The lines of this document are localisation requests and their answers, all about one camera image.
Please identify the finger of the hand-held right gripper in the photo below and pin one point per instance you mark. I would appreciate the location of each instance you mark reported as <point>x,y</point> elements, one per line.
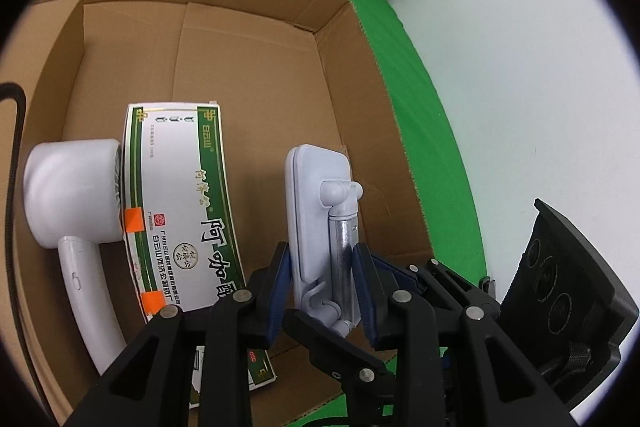
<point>330,347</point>
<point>397,277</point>

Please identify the green white medicine box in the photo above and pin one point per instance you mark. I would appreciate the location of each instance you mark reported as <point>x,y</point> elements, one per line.
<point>170,187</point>

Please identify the white phone stand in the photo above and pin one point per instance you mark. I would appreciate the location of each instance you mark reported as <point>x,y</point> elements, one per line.
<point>312,207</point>

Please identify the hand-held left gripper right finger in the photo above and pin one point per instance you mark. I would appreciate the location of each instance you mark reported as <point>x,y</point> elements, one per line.
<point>367,297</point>

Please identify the green tablecloth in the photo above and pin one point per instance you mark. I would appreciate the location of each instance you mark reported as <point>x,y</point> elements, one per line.
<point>425,107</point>

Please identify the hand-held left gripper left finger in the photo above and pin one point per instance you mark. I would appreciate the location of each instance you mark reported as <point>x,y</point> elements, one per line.
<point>277,297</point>

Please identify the large cardboard box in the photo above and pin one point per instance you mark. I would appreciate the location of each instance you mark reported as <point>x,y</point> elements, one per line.
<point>240,72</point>

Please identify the white hair dryer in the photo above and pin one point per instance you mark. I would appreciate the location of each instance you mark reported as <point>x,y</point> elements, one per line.
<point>65,192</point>

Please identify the dark grey flat object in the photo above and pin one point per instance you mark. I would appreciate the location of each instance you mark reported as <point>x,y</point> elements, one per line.
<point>487,285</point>

